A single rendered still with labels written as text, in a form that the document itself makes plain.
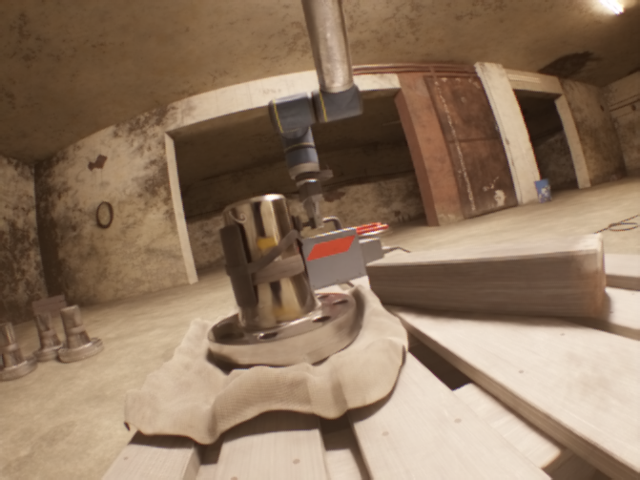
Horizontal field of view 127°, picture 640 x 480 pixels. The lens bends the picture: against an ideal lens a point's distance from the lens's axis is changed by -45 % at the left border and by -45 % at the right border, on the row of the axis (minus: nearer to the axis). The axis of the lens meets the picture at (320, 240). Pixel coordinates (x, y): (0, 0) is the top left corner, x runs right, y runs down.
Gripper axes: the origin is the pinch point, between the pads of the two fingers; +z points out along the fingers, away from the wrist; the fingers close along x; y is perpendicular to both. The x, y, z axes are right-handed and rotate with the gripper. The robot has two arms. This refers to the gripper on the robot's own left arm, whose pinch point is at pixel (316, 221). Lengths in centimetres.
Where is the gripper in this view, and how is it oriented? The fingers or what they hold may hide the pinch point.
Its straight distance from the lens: 98.1
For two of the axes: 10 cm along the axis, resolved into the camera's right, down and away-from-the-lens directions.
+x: 2.7, -0.4, -9.6
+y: -9.4, 2.2, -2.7
